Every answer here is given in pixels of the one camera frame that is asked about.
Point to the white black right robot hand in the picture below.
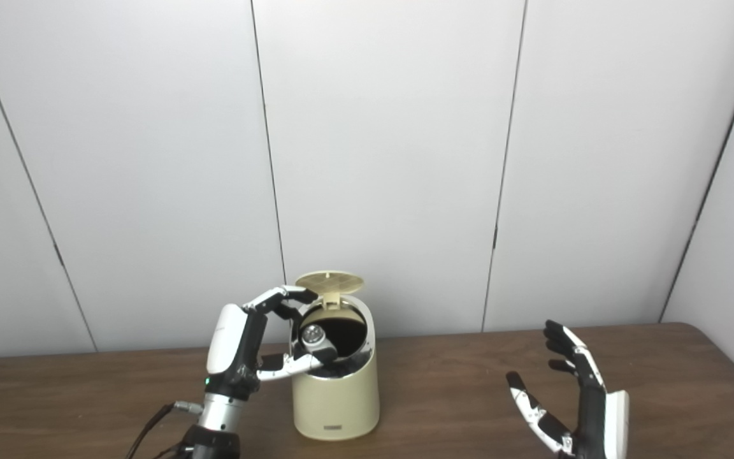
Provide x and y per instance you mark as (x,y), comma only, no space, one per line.
(593,408)

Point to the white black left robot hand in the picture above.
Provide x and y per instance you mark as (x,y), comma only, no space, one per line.
(233,344)

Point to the small white plastic bottle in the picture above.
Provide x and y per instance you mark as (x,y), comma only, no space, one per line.
(316,336)

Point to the cream round bin lid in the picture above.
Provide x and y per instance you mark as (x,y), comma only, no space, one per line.
(330,282)

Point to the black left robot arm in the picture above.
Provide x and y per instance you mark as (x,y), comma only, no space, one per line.
(214,427)

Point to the cream-colored bin body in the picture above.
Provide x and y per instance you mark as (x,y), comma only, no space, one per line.
(335,401)

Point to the black wall panel clip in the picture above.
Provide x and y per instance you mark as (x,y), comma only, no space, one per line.
(494,237)

